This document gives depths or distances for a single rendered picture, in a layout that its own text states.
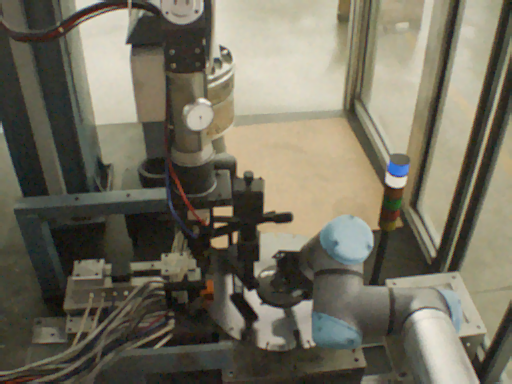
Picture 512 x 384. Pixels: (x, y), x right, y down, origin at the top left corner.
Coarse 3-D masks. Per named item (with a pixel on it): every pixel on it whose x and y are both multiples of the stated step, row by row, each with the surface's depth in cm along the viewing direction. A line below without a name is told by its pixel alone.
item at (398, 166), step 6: (390, 156) 121; (396, 156) 121; (402, 156) 121; (390, 162) 120; (396, 162) 119; (402, 162) 119; (408, 162) 119; (390, 168) 121; (396, 168) 120; (402, 168) 119; (408, 168) 121; (396, 174) 120; (402, 174) 120
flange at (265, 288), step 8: (264, 280) 120; (264, 288) 118; (272, 288) 118; (264, 296) 117; (272, 296) 116; (280, 296) 116; (288, 296) 116; (272, 304) 116; (280, 304) 115; (288, 304) 116
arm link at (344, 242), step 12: (348, 216) 84; (324, 228) 86; (336, 228) 83; (348, 228) 83; (360, 228) 84; (312, 240) 90; (324, 240) 84; (336, 240) 82; (348, 240) 82; (360, 240) 83; (372, 240) 84; (312, 252) 89; (324, 252) 84; (336, 252) 82; (348, 252) 82; (360, 252) 82; (312, 264) 90; (324, 264) 84; (336, 264) 83; (348, 264) 83; (360, 264) 85
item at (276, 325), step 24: (264, 240) 131; (288, 240) 131; (216, 264) 125; (264, 264) 125; (216, 288) 119; (240, 288) 119; (216, 312) 114; (240, 312) 114; (264, 312) 114; (288, 312) 114; (240, 336) 110; (264, 336) 110; (288, 336) 110
